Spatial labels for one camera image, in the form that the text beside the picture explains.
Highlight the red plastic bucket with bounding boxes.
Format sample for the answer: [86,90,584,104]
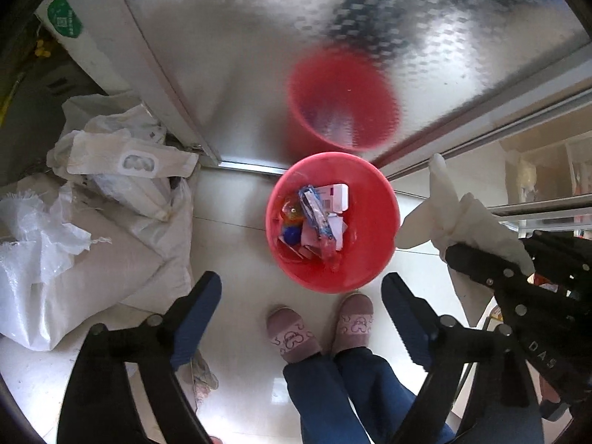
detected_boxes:
[265,151,400,295]

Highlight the yellow gas hose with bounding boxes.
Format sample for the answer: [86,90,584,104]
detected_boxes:
[0,39,52,127]

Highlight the pink plastic bag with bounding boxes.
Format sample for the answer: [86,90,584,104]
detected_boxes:
[319,235,341,272]

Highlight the blue jeans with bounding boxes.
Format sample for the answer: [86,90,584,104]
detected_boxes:
[282,346,457,444]

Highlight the blue pack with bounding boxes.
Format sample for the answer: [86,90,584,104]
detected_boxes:
[298,184,341,260]

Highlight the white paper towel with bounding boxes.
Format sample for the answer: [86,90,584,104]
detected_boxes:
[398,152,536,332]

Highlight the green round sticker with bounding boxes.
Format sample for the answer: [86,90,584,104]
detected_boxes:
[47,0,84,38]

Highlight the pink slipper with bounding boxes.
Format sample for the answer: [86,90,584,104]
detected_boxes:
[330,293,374,355]
[267,305,320,364]

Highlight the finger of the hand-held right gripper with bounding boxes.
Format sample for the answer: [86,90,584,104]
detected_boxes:
[527,231,592,269]
[446,242,533,290]

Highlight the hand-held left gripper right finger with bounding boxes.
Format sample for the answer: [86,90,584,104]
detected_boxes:
[380,273,546,444]

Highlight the metal cabinet door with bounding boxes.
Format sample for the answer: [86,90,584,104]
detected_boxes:
[110,0,592,182]

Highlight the white box with pink bottle picture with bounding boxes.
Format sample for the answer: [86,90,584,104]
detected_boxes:
[314,184,350,214]

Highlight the patterned rag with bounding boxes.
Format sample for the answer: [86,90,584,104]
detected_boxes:
[184,350,219,408]

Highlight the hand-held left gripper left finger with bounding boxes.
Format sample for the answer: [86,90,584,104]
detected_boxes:
[55,270,223,444]

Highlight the crumpled translucent plastic bag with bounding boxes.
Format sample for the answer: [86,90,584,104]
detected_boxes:
[0,189,112,284]

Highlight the orange packet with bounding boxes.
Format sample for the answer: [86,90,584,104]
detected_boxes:
[277,196,304,223]

